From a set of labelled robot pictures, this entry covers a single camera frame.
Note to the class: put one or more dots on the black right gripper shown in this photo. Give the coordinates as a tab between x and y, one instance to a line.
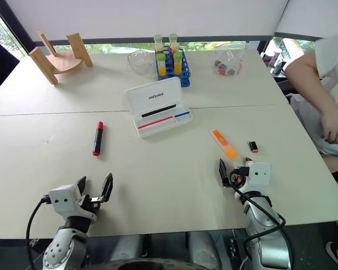
239	175

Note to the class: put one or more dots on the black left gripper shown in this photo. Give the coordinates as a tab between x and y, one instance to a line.
89	204

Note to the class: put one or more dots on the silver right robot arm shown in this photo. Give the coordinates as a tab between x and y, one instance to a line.
266	242

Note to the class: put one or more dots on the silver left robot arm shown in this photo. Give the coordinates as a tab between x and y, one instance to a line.
59	247

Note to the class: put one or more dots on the bystander bare forearm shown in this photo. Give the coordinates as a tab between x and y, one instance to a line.
307	81

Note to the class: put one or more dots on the white pen case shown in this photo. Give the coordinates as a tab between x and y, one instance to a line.
157	107

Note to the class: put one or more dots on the bystander bare hand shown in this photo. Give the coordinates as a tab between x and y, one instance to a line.
336	128

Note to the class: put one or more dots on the orange highlighter in clear sleeve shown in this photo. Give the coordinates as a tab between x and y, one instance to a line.
224	144

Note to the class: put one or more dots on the red and black marker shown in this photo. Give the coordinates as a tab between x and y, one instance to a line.
98	139

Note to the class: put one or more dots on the bystander light shorts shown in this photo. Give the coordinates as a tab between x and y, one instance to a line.
312	123

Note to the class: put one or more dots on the silver robot leg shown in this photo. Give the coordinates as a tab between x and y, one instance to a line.
204	250

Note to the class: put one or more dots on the dark rounded robot torso edge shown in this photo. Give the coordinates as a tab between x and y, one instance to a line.
141	265

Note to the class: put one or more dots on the clear plastic bag of parts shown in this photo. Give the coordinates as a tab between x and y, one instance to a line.
229	62

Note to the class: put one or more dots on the blue test tube rack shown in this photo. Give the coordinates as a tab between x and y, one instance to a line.
183	71

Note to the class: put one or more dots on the cluttered side desk items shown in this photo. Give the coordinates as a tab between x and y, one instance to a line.
276	56

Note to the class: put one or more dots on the green capped tube orange liquid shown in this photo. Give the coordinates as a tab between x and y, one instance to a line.
161	64
178	63

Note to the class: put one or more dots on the bamboo wooden stand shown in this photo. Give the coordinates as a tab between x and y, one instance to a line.
64	60

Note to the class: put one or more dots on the clear glass bowl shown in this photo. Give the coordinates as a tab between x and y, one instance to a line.
141	62

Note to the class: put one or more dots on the green capped tube red filling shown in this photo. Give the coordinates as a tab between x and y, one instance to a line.
173	42

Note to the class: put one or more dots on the bystander white shirt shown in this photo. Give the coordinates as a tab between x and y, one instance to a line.
335	64

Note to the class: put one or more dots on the green capped tube brown filling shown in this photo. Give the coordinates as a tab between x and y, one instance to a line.
159	43

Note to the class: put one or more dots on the dark chair back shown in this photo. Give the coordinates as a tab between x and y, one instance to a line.
0	64

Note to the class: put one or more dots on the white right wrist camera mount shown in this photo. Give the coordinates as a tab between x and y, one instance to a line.
259	174

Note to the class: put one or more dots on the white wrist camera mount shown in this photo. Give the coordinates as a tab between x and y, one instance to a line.
63	199
259	174

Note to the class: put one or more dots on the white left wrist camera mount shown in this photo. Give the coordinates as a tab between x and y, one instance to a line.
63	199

